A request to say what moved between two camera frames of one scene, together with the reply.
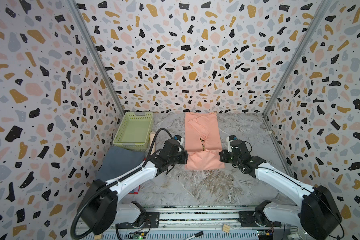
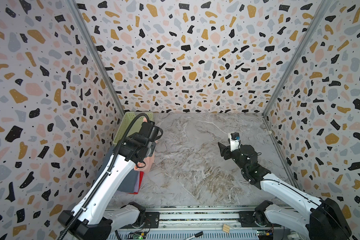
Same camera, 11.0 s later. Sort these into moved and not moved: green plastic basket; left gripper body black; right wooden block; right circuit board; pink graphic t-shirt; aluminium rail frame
Moved: left gripper body black; pink graphic t-shirt
Not moved: right wooden block; aluminium rail frame; right circuit board; green plastic basket
